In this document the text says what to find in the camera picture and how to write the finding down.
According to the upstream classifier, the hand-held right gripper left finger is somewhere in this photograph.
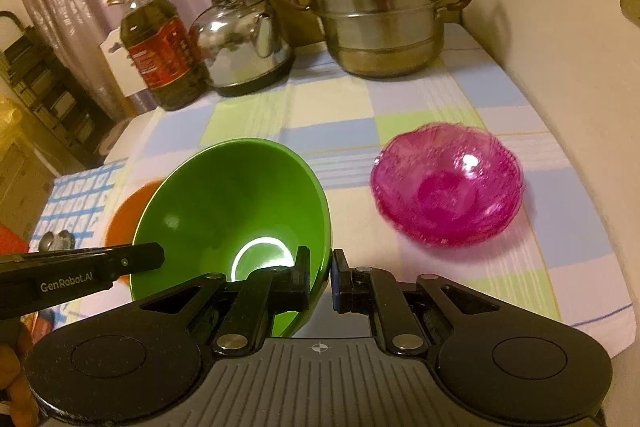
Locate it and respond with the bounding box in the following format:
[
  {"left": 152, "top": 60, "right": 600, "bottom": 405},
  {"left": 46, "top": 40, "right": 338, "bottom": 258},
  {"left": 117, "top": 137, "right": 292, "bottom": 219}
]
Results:
[{"left": 140, "top": 246, "right": 312, "bottom": 356}]

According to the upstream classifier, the yellow object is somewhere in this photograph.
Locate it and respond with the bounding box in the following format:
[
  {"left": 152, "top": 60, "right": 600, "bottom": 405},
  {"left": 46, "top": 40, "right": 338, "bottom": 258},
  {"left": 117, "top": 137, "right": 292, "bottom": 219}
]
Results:
[{"left": 0, "top": 94, "right": 24, "bottom": 144}]

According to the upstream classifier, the green ceramic bowl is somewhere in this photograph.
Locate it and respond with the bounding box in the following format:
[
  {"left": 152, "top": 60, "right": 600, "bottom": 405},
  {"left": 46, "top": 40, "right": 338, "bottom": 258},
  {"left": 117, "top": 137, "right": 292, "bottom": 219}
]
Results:
[{"left": 130, "top": 138, "right": 332, "bottom": 339}]

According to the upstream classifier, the orange plate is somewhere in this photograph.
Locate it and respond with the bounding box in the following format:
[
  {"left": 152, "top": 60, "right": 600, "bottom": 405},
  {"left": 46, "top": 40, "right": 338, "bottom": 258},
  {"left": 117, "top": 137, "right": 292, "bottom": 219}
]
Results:
[{"left": 105, "top": 181, "right": 167, "bottom": 249}]

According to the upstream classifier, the person's left hand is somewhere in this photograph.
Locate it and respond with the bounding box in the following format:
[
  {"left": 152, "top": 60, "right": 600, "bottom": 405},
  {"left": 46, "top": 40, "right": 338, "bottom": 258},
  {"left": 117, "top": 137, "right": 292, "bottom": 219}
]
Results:
[{"left": 0, "top": 320, "right": 40, "bottom": 427}]

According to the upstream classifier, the checked pastel tablecloth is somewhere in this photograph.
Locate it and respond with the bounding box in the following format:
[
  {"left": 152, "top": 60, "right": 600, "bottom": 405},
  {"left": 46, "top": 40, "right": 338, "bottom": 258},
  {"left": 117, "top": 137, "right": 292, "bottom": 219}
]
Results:
[{"left": 65, "top": 22, "right": 634, "bottom": 354}]

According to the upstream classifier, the small metal object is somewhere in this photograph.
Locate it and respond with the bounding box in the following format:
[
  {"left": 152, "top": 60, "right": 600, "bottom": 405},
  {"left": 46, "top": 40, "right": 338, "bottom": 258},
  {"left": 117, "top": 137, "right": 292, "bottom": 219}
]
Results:
[{"left": 39, "top": 230, "right": 75, "bottom": 253}]

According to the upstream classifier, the blue checked cloth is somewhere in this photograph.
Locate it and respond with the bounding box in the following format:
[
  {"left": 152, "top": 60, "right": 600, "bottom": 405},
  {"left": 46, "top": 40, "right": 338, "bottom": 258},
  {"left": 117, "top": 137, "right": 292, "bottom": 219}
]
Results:
[{"left": 30, "top": 159, "right": 129, "bottom": 254}]

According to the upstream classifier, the cooking oil bottle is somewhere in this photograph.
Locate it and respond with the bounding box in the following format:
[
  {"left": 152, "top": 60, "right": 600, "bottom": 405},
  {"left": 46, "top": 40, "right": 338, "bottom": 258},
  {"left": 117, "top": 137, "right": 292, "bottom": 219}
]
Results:
[{"left": 107, "top": 0, "right": 211, "bottom": 112}]

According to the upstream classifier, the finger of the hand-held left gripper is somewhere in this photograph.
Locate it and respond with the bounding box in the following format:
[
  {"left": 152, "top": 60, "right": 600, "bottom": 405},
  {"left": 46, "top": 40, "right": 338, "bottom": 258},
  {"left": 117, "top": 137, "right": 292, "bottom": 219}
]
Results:
[{"left": 0, "top": 242, "right": 165, "bottom": 281}]

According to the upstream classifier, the dark shelf rack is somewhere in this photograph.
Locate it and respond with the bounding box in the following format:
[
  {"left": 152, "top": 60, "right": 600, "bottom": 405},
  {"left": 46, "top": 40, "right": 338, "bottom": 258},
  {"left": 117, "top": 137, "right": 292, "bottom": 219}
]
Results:
[{"left": 0, "top": 11, "right": 117, "bottom": 174}]

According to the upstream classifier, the stainless steel kettle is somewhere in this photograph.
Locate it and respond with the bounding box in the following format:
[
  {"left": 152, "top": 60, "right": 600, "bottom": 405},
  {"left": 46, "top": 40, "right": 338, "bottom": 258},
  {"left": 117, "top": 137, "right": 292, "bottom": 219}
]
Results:
[{"left": 190, "top": 0, "right": 296, "bottom": 98}]

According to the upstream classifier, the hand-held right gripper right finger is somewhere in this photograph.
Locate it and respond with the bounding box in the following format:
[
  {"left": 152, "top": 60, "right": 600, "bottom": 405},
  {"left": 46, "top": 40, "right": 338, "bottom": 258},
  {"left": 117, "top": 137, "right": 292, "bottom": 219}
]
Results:
[{"left": 331, "top": 249, "right": 502, "bottom": 355}]

